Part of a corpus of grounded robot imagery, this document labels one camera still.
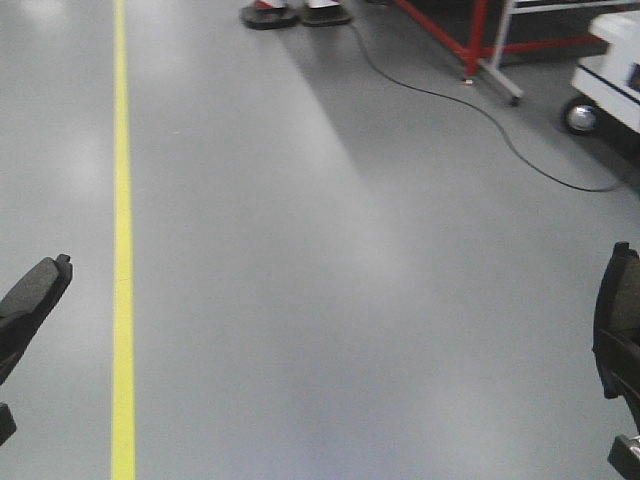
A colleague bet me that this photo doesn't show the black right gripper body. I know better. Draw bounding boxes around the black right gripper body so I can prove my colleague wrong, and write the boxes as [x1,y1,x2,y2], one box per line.
[607,435,640,480]

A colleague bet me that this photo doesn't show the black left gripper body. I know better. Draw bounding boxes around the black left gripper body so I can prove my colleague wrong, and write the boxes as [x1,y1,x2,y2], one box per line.
[0,403,17,445]

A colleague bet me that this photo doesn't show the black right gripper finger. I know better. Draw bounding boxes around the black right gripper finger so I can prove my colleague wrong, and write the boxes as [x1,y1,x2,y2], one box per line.
[592,328,639,429]

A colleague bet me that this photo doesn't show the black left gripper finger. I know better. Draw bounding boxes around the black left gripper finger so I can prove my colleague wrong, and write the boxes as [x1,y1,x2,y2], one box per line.
[1,302,50,384]

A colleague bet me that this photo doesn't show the grey brake pad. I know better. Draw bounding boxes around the grey brake pad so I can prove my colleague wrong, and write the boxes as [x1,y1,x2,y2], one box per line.
[594,242,639,333]
[1,254,73,321]

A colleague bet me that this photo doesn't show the yellow floor line tape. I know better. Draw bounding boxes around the yellow floor line tape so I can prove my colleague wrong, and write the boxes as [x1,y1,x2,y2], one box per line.
[111,1,137,479]

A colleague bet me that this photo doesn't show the white wheeled mobile robot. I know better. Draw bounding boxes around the white wheeled mobile robot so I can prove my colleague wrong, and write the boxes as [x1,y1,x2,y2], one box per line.
[561,10,639,136]

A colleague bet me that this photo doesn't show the near red-white traffic cone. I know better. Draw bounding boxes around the near red-white traffic cone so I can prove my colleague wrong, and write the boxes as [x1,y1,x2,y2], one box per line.
[239,0,299,30]

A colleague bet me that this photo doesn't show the red-white traffic cone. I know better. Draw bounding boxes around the red-white traffic cone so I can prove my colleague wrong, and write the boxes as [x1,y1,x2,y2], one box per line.
[239,0,299,30]
[300,0,352,27]

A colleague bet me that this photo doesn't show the far red-white traffic cone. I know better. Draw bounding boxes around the far red-white traffic cone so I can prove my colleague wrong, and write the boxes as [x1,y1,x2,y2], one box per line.
[300,0,352,27]

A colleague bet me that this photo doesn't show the black floor cable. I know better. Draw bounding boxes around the black floor cable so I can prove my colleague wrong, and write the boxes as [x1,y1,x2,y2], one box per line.
[344,19,626,193]

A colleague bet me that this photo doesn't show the red and grey frame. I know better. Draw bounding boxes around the red and grey frame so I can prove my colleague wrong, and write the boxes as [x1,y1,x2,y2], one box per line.
[395,0,639,105]

